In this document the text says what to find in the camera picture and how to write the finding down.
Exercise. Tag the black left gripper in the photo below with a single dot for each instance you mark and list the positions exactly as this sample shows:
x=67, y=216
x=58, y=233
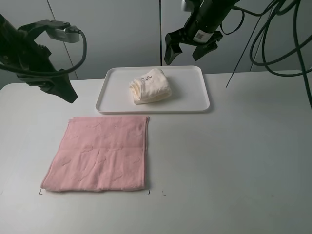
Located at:
x=37, y=69

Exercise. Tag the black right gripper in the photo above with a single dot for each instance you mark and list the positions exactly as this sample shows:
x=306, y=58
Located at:
x=204, y=42

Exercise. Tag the cream white towel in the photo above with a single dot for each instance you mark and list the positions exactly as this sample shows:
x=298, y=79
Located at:
x=150, y=87

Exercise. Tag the pink towel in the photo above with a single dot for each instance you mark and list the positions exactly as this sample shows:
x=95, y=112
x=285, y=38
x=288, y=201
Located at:
x=100, y=154

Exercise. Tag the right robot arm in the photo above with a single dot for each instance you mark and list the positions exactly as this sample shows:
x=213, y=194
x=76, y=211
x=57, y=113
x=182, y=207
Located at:
x=200, y=29

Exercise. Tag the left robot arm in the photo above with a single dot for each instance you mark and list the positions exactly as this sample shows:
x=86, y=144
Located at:
x=12, y=45

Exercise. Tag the white plastic tray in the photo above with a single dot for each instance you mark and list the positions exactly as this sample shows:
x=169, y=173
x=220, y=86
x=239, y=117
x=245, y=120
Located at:
x=189, y=93

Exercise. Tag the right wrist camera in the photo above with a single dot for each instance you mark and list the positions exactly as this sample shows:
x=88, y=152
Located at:
x=185, y=5

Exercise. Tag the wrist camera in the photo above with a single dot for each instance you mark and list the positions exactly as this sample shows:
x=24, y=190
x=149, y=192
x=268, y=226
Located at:
x=185, y=5
x=57, y=30

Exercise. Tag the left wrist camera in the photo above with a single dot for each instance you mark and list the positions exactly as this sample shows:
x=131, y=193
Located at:
x=57, y=30

